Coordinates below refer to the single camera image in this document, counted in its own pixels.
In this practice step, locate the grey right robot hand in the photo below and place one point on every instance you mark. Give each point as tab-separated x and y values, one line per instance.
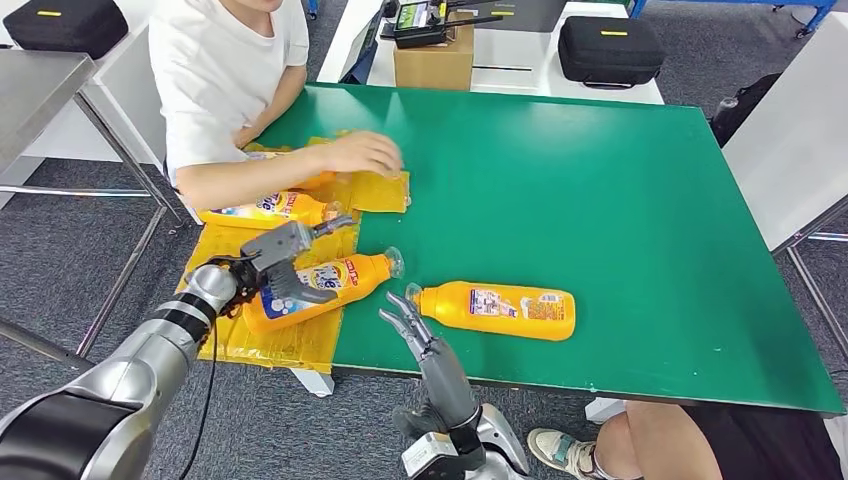
447	391

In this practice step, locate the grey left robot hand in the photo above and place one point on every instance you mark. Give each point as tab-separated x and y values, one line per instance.
278	245

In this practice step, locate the orange detergent bottle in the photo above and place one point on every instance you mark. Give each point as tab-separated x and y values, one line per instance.
358	278
450	311
318	180
298	208

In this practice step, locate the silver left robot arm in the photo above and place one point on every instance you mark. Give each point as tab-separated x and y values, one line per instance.
132	371

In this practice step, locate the yellow tape patch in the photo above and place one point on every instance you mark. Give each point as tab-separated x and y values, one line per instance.
298	344

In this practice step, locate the person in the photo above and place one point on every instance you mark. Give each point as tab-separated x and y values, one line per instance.
218	66
662	444

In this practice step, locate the dark blue panel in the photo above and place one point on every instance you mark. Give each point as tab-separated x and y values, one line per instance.
364	63

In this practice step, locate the brown cardboard box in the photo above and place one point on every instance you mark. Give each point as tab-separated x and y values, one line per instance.
434	66

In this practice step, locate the green topped table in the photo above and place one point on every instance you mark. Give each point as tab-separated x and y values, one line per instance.
629	232

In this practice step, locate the black remote with antennas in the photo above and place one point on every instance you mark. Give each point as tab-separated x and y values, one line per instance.
420	33

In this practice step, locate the white table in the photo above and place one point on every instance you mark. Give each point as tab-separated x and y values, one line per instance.
517	73

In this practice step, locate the steel table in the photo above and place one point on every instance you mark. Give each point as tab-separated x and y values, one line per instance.
26	93

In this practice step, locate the black case yellow label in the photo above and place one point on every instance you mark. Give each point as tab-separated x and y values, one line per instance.
611	56
63	30

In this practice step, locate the dark grey flat case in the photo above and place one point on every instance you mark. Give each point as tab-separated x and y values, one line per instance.
530	13

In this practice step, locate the black bag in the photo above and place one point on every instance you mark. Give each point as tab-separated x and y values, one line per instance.
742	112

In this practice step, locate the grey table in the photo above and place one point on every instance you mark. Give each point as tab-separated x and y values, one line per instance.
795	146

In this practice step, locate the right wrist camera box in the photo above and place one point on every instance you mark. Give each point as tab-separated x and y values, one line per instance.
430	460

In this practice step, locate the blue metal frame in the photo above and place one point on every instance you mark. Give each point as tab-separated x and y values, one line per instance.
815	10

